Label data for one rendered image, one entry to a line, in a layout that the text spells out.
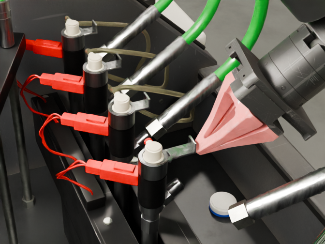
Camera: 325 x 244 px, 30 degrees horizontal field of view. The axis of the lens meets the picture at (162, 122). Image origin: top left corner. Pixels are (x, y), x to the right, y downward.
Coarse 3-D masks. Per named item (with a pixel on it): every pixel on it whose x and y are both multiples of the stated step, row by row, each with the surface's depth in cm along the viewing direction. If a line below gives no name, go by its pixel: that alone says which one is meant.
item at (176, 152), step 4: (184, 144) 59; (172, 148) 58; (176, 148) 58; (180, 148) 58; (184, 148) 58; (188, 148) 59; (168, 152) 58; (172, 152) 58; (176, 152) 58; (180, 152) 58; (184, 152) 58; (188, 152) 58; (192, 152) 58; (168, 156) 57; (172, 156) 57; (176, 156) 58; (180, 156) 58; (168, 160) 57
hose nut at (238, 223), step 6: (234, 204) 51; (240, 204) 50; (228, 210) 51; (234, 210) 50; (240, 210) 50; (246, 210) 50; (234, 216) 50; (240, 216) 50; (246, 216) 50; (234, 222) 50; (240, 222) 50; (246, 222) 50; (252, 222) 50; (240, 228) 51
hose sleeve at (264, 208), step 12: (324, 168) 48; (300, 180) 49; (312, 180) 48; (324, 180) 48; (276, 192) 49; (288, 192) 49; (300, 192) 48; (312, 192) 48; (252, 204) 50; (264, 204) 49; (276, 204) 49; (288, 204) 49; (252, 216) 50; (264, 216) 50
